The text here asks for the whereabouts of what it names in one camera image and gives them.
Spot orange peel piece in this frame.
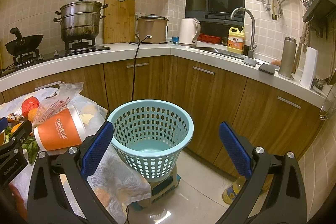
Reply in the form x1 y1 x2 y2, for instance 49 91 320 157
11 123 21 134
27 108 38 123

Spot orange paper cup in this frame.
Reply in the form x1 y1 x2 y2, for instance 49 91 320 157
34 105 87 151

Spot dark green leafy vegetable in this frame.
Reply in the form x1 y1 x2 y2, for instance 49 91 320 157
3 126 40 165

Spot red crumpled plastic bag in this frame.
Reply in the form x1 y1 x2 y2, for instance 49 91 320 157
22 96 39 117

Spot clear printed plastic bag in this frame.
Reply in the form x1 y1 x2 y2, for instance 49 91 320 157
33 83 84 127

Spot patterned grey tablecloth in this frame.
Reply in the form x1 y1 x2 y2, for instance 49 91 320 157
10 95 151 223

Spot yellow oil bottle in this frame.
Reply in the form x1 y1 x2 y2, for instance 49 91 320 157
222 176 246 205

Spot black gas stove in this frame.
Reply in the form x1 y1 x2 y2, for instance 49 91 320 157
0 39 111 77

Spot black wok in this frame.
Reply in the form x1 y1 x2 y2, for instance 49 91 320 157
5 27 43 56

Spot wooden base cabinets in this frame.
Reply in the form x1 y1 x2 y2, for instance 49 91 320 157
1 56 322 176

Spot small plastic stool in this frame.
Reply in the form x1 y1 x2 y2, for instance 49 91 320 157
131 166 181 211

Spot light blue perforated basket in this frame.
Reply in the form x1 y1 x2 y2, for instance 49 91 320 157
108 100 194 182

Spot stainless steel steamer pot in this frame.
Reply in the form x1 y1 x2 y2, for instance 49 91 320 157
54 0 108 43

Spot wooden cutting board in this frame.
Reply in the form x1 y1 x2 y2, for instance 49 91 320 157
103 0 135 44

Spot white paper towel roll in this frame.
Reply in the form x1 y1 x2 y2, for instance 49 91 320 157
300 47 318 89

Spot chrome sink faucet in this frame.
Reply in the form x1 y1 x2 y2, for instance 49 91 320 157
230 7 258 67

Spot steel thermos bottle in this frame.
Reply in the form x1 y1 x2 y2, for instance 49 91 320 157
278 36 297 79

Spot brown rice cooker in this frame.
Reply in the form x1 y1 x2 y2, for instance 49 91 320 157
137 14 169 44

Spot yellow detergent bottle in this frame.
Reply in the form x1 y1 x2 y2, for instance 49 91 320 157
227 27 245 54

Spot red dish basket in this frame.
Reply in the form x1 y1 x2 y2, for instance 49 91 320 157
197 34 222 44

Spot white electric kettle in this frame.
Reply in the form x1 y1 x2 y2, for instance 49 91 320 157
179 18 201 47

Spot black power cable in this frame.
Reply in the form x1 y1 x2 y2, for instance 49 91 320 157
127 35 180 102

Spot black wall shelf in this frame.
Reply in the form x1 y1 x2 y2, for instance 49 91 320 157
302 0 336 22

